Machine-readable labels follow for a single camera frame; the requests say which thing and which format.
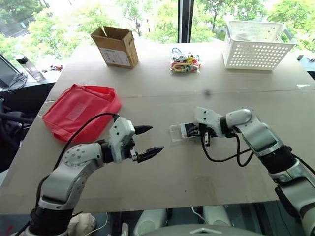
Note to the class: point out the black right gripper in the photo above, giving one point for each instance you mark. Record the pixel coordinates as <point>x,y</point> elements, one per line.
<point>208,136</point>

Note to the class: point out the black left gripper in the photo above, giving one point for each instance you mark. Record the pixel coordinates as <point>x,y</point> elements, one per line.
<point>131,152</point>

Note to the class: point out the white smartphone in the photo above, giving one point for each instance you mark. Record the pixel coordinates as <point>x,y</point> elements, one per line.
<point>184,131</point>

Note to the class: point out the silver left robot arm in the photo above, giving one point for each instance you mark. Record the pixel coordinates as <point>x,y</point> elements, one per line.
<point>73,172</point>

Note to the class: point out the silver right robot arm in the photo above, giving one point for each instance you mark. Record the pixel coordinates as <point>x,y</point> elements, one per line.
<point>265,142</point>

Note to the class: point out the clear plastic phone case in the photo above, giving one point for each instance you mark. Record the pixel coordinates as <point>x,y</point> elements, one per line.
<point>175,134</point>

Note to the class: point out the clear bag of colourful clips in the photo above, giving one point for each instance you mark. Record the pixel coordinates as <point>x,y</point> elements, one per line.
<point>184,64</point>

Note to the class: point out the red fabric bag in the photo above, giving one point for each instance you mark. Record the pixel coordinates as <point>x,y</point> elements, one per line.
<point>78,110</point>

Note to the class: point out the white rounded robot leg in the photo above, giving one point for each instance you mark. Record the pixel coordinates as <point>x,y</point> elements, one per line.
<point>150,221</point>
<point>216,215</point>

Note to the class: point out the open brown cardboard box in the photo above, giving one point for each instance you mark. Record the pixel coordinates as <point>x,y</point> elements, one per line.
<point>118,49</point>

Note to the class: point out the grey robot torso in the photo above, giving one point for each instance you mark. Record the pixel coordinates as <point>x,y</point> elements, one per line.
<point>201,229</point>

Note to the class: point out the white perforated plastic basket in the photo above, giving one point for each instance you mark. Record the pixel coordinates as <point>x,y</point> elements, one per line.
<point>256,49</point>

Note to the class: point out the white crumpled cloth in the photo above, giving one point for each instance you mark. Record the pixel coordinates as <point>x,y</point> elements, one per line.
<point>82,225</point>

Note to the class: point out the small red and black parts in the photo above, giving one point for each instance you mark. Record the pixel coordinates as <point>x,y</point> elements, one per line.
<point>56,67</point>

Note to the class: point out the black side desk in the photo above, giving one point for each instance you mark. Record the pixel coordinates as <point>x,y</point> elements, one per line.
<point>32,94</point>

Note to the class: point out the small black device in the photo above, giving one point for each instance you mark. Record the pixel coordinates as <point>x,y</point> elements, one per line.
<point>300,57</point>

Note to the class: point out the black chair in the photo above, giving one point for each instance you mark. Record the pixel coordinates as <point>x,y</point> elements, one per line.
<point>12,137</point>

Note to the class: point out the clear water bottle black lid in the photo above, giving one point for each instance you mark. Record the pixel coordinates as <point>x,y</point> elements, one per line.
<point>30,67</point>

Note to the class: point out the grey laptop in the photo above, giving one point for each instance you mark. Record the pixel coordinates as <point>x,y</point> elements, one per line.
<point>6,72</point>

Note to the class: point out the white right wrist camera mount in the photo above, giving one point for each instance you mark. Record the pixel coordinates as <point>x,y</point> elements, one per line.
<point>206,118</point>

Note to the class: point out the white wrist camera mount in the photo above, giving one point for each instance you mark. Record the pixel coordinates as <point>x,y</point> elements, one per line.
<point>120,132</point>
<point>206,118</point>

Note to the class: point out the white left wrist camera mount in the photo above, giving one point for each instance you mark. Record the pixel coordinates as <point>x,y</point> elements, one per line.
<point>120,132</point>

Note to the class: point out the dark window frame post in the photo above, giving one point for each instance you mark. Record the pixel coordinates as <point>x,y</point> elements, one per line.
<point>186,19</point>

